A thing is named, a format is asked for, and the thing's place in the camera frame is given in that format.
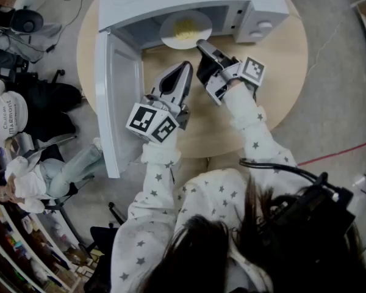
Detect person's star print sweatshirt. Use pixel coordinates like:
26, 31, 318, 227
109, 167, 293, 293

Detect black floor cable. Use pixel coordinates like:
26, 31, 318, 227
26, 0, 84, 55

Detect yellowish food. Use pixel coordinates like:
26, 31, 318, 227
173, 19, 201, 41

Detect cluttered white shelf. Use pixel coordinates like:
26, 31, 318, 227
0, 194, 92, 293

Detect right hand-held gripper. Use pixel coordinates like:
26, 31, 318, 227
196, 39, 266, 106

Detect white microwave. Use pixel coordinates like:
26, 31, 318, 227
94, 0, 290, 179

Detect person's left forearm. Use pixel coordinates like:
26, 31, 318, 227
126, 132, 182, 225

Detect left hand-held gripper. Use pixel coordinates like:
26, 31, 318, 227
125, 61, 193, 145

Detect person's right forearm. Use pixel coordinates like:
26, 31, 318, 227
223, 82, 299, 172

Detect black rig cable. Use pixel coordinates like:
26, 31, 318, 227
239, 158, 324, 184

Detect black round fan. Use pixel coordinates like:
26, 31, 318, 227
9, 9, 45, 34

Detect white plate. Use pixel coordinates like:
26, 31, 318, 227
159, 10, 214, 50

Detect black head camera rig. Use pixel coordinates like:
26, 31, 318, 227
262, 172, 357, 259

